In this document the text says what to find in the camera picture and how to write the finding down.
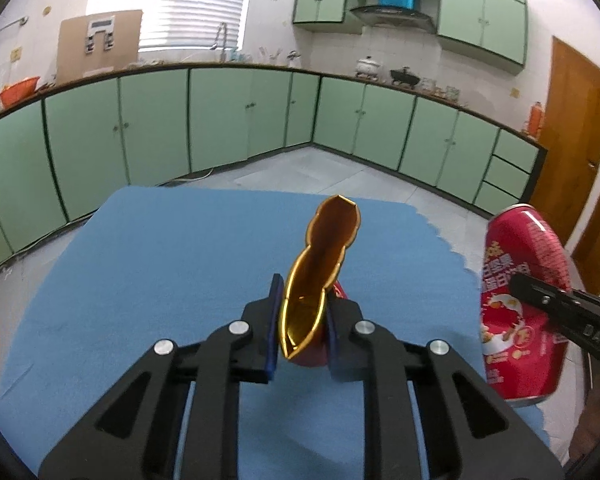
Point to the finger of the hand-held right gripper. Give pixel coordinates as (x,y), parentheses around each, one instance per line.
(555,305)

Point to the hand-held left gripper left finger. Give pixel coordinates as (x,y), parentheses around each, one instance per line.
(275,332)

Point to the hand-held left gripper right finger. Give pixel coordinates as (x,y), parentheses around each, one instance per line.
(333,347)

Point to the red drink can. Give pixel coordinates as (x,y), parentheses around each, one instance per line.
(520,255)

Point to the red and gold carton box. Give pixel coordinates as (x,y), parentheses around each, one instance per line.
(310,280)

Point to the blue tablecloth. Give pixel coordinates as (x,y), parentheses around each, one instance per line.
(155,270)

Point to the wooden door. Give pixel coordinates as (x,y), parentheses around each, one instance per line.
(575,135)

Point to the red thermos flask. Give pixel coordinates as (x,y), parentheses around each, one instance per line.
(535,120)

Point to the green base cabinets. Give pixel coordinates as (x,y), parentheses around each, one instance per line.
(155,120)

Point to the black wok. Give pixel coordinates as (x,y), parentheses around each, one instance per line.
(405,77)

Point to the white cooking pot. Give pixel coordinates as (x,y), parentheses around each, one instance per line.
(368,66)

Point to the metal faucet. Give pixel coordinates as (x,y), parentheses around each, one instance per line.
(223,35)

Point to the range hood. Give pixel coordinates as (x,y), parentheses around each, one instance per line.
(395,16)

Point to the white window blinds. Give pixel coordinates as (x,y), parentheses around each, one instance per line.
(180,0)

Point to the cardboard sheet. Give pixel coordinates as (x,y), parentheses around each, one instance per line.
(75,50)

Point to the orange plastic basket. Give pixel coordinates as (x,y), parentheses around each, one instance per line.
(19,91)

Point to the green wall cabinets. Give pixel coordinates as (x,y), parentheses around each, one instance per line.
(475,10)

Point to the metal towel rail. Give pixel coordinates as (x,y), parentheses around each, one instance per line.
(23,20)

